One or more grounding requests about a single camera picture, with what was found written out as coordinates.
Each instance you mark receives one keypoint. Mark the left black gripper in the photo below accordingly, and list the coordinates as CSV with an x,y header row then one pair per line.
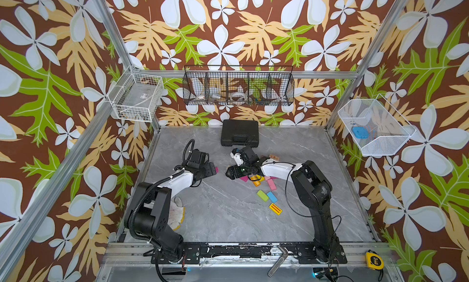
x,y
210,168

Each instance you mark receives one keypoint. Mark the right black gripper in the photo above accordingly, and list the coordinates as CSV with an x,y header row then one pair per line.
x,y
231,172

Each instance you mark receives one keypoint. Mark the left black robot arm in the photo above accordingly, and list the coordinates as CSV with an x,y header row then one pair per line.
x,y
147,217

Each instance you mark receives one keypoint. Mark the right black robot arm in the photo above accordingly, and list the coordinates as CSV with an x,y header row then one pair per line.
x,y
314,191

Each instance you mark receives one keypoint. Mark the orange block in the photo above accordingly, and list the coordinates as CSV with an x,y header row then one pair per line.
x,y
256,182

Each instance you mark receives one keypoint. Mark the green block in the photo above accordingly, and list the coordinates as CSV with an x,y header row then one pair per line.
x,y
263,196

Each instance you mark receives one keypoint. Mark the pink block lower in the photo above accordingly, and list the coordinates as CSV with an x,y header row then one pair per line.
x,y
271,184

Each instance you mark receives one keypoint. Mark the black plastic tool case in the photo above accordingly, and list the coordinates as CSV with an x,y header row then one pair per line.
x,y
240,133

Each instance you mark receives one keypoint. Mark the monkey picture wood block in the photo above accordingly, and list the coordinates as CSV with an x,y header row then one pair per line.
x,y
273,157

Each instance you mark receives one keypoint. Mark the blue block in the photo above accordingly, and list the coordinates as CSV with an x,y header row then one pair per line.
x,y
272,197

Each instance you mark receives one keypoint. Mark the white work glove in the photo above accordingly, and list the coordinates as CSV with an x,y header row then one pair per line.
x,y
176,213

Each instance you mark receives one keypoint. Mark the yellow red striped block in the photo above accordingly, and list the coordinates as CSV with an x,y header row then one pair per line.
x,y
273,207

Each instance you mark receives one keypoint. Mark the blue object in basket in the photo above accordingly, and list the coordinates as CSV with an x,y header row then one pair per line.
x,y
360,132

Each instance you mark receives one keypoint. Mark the white mesh basket right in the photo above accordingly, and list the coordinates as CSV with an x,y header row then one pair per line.
x,y
389,129

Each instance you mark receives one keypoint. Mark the yellow tape measure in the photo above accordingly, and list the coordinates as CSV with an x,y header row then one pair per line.
x,y
374,261

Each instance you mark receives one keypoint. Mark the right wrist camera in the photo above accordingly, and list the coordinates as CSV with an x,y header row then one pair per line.
x,y
236,156

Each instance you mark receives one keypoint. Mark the black wire basket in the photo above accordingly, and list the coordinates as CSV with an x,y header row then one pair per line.
x,y
238,85

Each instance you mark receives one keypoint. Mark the white wire basket left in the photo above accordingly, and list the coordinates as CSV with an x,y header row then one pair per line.
x,y
136,95

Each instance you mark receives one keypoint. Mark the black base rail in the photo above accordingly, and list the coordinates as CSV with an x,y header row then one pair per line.
x,y
194,253

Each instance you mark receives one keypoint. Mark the grey metal bracket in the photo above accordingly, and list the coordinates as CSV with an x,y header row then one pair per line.
x,y
279,262

